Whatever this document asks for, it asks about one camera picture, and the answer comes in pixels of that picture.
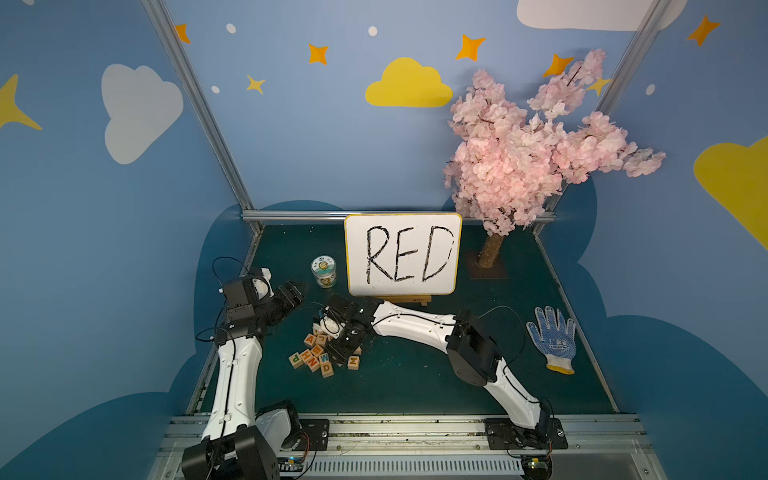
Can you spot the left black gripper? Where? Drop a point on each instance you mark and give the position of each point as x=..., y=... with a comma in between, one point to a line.
x=283, y=297

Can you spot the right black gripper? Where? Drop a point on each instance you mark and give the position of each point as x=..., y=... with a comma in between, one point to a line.
x=346, y=335

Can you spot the wooden block letter D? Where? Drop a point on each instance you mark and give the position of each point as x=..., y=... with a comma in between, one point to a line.
x=326, y=369

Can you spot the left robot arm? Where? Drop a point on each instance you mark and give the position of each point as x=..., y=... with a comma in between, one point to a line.
x=238, y=442

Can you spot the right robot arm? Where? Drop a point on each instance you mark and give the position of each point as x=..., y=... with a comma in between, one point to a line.
x=473, y=355

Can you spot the wooden block letter M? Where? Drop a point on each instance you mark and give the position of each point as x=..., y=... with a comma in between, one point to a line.
x=353, y=363

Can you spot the white board reading RED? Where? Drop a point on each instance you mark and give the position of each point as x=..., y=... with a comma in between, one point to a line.
x=406, y=254

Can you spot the wooden block letter P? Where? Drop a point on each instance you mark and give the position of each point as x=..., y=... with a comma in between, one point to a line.
x=296, y=360

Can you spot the small wooden easel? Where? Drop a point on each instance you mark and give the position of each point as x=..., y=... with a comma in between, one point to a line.
x=422, y=300

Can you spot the wooden block red N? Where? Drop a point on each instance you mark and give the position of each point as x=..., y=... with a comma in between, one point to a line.
x=313, y=364

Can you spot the blue dotted work glove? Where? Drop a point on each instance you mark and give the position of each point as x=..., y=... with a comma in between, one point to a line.
x=553, y=335

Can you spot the pink cherry blossom tree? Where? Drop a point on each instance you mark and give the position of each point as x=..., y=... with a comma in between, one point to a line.
x=511, y=160

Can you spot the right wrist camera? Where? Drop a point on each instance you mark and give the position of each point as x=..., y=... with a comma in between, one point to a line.
x=330, y=327

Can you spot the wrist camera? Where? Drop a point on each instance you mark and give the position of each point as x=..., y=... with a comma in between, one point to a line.
x=330, y=327
x=248, y=290

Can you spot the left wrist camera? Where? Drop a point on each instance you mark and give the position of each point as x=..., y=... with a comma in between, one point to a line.
x=248, y=290

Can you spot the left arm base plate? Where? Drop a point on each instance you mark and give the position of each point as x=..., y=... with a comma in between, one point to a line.
x=309, y=435

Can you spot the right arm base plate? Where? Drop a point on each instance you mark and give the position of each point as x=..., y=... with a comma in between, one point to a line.
x=502, y=434

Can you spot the aluminium rail frame front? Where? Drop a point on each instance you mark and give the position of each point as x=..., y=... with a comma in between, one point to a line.
x=613, y=446

